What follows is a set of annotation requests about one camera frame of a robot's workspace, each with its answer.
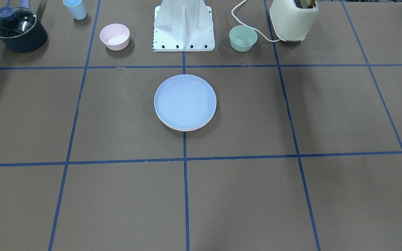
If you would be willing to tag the blue plate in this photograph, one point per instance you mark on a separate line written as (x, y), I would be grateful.
(185, 94)

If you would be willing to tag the cream toaster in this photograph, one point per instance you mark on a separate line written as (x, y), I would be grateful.
(292, 19)

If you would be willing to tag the green bowl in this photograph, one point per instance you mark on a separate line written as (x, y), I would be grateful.
(242, 38)

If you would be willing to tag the pink bowl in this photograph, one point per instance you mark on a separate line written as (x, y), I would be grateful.
(115, 36)

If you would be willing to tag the light blue cup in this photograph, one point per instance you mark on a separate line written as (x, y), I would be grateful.
(76, 8)

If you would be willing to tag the dark blue pot with lid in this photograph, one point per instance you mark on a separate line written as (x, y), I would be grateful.
(20, 28)

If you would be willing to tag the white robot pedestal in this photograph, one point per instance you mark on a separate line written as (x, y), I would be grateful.
(183, 26)

